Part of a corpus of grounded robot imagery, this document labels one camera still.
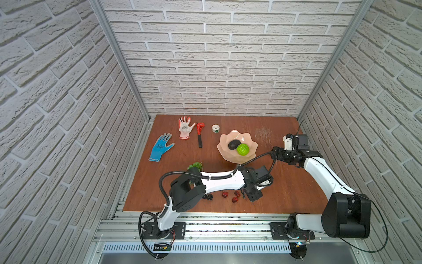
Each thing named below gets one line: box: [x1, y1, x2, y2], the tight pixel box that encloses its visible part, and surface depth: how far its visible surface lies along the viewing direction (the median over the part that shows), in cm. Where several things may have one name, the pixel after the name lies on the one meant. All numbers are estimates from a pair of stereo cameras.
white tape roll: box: [211, 124, 221, 134], surface depth 113 cm
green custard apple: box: [236, 143, 251, 157], surface depth 97 cm
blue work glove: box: [148, 132, 176, 163], surface depth 105 cm
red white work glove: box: [178, 115, 197, 140], surface depth 116 cm
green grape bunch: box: [186, 161, 203, 173], surface depth 93 cm
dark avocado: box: [228, 139, 242, 151], surface depth 101 cm
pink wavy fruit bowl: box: [217, 129, 259, 164], surface depth 102 cm
